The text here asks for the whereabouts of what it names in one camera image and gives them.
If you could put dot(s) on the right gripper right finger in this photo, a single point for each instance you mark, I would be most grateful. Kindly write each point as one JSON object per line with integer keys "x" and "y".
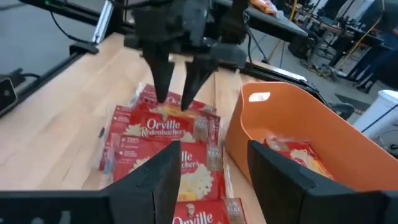
{"x": 295, "y": 199}

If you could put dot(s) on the orange snack bag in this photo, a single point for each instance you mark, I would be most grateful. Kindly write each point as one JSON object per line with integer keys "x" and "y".
{"x": 262, "y": 5}

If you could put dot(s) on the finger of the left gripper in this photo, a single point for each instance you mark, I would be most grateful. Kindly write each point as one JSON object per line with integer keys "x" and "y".
{"x": 161, "y": 74}
{"x": 196, "y": 81}

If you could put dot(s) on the white plastic container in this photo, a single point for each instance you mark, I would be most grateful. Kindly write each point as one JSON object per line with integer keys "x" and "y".
{"x": 379, "y": 115}

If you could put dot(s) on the orange plastic basket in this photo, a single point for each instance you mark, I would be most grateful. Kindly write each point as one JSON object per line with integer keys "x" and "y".
{"x": 311, "y": 118}

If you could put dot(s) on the person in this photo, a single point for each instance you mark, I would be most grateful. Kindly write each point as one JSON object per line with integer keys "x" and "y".
{"x": 385, "y": 59}

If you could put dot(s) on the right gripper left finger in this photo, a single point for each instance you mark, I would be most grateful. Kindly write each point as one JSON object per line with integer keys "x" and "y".
{"x": 140, "y": 199}

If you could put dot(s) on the red Orville popcorn bag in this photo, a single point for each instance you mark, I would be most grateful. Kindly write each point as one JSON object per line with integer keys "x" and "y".
{"x": 199, "y": 179}
{"x": 202, "y": 214}
{"x": 298, "y": 155}
{"x": 119, "y": 119}
{"x": 168, "y": 124}

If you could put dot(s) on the black desk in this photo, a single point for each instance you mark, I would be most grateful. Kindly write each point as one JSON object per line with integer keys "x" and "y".
{"x": 267, "y": 23}

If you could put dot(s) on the dark rounded-corner device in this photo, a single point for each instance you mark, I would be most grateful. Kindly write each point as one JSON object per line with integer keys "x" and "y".
{"x": 6, "y": 95}

